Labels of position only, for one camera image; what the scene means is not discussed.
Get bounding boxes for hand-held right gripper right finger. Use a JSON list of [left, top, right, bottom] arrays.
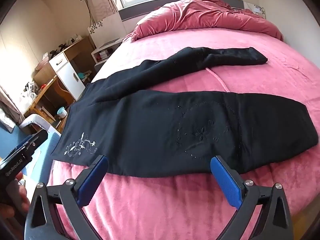
[[210, 155, 293, 240]]

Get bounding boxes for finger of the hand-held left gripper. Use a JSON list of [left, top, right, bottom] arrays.
[[12, 131, 48, 155]]

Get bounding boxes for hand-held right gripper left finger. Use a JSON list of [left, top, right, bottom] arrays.
[[25, 155, 108, 240]]

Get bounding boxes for black pants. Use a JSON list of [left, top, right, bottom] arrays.
[[51, 46, 319, 179]]

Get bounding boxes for person's left hand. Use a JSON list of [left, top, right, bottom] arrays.
[[0, 178, 31, 221]]

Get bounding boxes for light blue box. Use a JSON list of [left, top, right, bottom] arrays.
[[30, 130, 62, 180]]

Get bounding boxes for grey chair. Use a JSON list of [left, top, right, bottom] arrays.
[[19, 113, 62, 137]]

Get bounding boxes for beige side curtain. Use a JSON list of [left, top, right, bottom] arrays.
[[0, 85, 25, 133]]

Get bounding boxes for white plastic bag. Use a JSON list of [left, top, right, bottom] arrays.
[[19, 90, 38, 105]]

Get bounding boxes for pink bed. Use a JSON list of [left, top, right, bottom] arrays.
[[47, 29, 320, 240]]

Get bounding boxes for white cabinet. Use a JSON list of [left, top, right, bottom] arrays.
[[49, 53, 86, 100]]

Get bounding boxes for pink cloth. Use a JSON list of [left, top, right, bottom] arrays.
[[35, 52, 50, 70]]

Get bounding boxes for wooden desk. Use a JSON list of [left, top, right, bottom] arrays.
[[24, 36, 97, 128]]

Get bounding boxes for white bedside shelf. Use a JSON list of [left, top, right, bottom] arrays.
[[91, 37, 123, 67]]

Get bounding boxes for white floral paper bag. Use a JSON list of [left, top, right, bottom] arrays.
[[87, 14, 125, 47]]

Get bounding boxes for pink duvet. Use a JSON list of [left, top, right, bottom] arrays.
[[130, 0, 284, 42]]

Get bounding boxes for white floral box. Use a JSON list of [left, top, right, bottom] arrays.
[[244, 1, 265, 15]]

